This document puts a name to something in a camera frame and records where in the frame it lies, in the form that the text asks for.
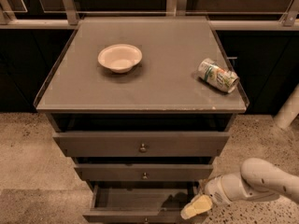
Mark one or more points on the grey top drawer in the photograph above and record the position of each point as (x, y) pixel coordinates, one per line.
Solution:
(141, 144)

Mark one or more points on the green white soda can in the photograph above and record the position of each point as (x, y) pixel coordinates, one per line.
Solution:
(217, 77)

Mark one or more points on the white cylindrical post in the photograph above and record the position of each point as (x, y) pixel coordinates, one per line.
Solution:
(289, 111)

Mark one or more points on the metal glass railing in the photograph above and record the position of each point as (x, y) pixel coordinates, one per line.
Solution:
(226, 15)

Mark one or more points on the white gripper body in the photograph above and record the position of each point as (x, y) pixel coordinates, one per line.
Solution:
(215, 190)

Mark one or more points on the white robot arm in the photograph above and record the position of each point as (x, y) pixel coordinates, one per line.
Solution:
(257, 180)

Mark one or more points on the grey bottom drawer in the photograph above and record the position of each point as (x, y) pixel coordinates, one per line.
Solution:
(152, 203)

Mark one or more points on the grey middle drawer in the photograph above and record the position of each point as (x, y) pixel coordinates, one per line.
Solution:
(143, 172)

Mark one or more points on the grey drawer cabinet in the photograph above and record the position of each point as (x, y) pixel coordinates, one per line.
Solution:
(160, 94)

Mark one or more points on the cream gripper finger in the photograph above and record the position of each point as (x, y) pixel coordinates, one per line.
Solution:
(198, 205)

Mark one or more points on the white paper bowl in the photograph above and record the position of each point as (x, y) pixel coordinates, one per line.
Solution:
(120, 58)

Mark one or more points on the grey drawer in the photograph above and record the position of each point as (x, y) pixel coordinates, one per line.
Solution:
(143, 172)
(141, 144)
(152, 203)

